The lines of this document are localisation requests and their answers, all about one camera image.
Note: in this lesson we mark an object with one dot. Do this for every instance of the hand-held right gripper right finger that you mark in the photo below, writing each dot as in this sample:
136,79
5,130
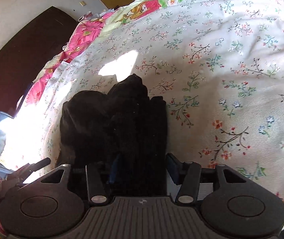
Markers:
174,169

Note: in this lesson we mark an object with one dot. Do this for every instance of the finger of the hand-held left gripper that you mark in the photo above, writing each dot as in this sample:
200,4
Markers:
32,169

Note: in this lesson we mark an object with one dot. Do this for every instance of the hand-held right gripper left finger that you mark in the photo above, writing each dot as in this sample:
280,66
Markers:
114,171

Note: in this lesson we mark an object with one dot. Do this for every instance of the black pants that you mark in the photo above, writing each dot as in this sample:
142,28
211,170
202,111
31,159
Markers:
122,119

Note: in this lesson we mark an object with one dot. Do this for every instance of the light blue pillow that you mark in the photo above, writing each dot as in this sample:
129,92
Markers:
1,134

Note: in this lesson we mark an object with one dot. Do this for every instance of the dark wooden headboard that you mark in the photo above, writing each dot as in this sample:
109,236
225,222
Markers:
19,54

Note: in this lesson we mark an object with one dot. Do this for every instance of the floral printed bed sheet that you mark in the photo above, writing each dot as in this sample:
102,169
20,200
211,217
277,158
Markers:
206,54

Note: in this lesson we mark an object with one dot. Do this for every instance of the pale bedside clutter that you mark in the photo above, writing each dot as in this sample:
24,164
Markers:
94,16

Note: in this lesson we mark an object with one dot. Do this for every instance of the beige wall switch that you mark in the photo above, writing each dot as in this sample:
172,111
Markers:
82,3

